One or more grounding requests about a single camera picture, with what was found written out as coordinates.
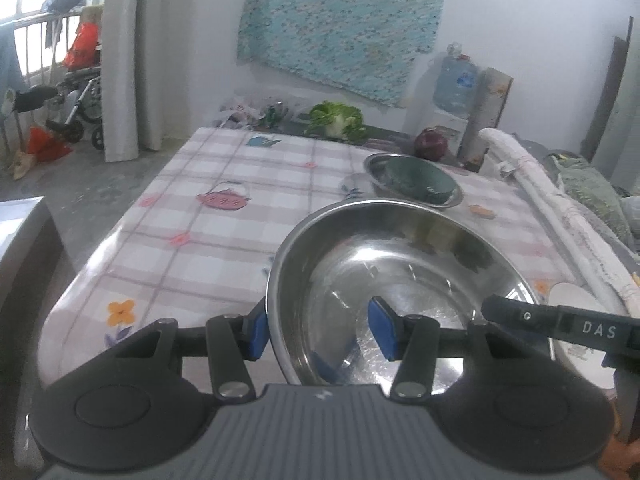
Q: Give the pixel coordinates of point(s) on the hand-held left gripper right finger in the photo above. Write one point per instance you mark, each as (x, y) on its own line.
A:
(382, 330)

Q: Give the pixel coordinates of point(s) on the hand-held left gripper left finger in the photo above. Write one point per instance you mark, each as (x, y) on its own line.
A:
(257, 332)

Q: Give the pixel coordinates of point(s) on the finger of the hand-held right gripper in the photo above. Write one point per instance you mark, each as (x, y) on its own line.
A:
(515, 312)

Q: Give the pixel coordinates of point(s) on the steel bowl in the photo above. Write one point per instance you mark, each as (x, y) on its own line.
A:
(374, 175)
(400, 240)

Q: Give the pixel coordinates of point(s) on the green ceramic bowl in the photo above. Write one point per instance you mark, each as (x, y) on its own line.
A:
(415, 175)

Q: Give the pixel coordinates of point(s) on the rolled white quilt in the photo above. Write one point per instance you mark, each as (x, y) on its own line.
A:
(550, 185)

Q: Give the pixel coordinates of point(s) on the green floral pillow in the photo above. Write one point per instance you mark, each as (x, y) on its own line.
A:
(595, 195)

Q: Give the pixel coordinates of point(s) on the dark side table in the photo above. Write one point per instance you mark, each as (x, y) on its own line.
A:
(387, 135)

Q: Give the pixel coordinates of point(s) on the beige rolled mat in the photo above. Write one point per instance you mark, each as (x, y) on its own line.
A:
(487, 105)

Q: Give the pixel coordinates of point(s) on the napa cabbage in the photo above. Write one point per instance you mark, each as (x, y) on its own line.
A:
(335, 120)

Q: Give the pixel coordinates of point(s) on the green can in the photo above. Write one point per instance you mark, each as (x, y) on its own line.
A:
(273, 115)

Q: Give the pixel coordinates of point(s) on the clear plastic bags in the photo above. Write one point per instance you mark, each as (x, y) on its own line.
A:
(245, 110)

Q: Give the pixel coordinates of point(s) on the dark wooden board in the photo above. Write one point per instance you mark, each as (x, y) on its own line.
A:
(605, 100)

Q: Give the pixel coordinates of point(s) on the grey cabinet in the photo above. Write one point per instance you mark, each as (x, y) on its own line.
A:
(25, 285)

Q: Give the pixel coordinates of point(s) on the blue water jug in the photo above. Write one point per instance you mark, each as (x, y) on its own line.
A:
(456, 82)

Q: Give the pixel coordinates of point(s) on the red bag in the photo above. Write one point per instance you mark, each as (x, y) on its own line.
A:
(47, 145)

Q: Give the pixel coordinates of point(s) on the beige shoe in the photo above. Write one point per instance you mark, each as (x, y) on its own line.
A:
(22, 166)

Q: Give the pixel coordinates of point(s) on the grey curtain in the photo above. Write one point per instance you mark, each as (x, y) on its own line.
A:
(150, 60)

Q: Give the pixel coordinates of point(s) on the orange plastic bag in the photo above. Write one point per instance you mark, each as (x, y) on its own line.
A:
(82, 45)

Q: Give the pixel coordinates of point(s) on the blue floral wall cloth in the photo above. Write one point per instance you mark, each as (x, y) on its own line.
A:
(340, 25)

